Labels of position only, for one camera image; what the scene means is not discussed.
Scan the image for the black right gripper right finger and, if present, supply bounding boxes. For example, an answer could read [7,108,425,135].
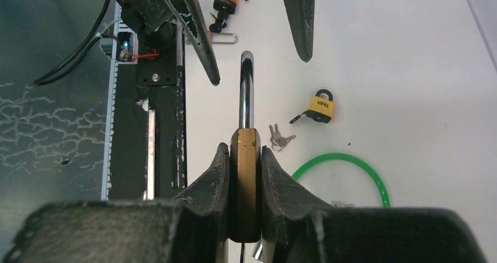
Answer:
[261,148,486,262]

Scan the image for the orange black padlock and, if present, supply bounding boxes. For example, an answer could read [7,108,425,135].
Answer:
[209,0,248,33]

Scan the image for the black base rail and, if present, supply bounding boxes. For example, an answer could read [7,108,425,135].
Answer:
[102,22,188,200]

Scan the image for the small brass padlock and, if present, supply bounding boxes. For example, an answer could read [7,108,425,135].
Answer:
[207,30,239,45]

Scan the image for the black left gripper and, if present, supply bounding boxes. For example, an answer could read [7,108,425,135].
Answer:
[116,0,220,86]

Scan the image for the green cable lock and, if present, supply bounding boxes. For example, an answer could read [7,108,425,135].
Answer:
[291,152,392,207]

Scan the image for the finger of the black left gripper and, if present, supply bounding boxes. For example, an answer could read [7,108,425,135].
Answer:
[283,0,315,63]

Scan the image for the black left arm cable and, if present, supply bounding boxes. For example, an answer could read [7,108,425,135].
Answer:
[33,0,113,87]

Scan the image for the green lock silver keys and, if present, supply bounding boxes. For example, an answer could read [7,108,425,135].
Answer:
[331,201,356,208]

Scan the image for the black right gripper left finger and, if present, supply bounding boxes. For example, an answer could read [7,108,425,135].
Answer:
[4,143,230,262]

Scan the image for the brass padlock silver keys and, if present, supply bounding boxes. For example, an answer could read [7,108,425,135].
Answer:
[269,124,297,152]

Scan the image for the yellow tag padlock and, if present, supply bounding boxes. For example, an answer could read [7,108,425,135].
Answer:
[289,89,335,124]

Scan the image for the large brass padlock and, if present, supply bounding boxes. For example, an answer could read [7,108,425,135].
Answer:
[229,50,261,243]

